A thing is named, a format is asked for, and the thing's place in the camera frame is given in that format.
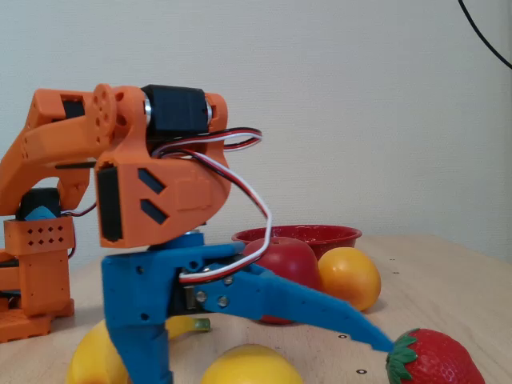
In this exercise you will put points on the red strawberry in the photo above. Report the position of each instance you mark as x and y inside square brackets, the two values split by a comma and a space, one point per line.
[436, 360]

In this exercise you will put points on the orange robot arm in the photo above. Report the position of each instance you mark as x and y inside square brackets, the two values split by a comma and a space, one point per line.
[132, 180]

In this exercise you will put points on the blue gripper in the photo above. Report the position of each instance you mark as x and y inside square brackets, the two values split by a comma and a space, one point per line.
[138, 286]

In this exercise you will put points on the red apple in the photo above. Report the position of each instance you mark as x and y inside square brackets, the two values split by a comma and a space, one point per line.
[296, 260]

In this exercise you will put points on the orange fruit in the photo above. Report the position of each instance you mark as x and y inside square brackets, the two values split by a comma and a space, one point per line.
[348, 276]

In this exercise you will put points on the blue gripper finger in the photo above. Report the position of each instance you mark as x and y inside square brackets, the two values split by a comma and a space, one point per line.
[280, 298]

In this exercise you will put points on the red speckled bowl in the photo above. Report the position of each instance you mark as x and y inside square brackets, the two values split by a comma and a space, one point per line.
[316, 234]

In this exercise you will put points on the yellow lemon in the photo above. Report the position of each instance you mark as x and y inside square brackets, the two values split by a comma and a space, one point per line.
[250, 366]

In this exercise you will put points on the yellow banana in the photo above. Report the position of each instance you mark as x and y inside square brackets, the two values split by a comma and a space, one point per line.
[92, 360]

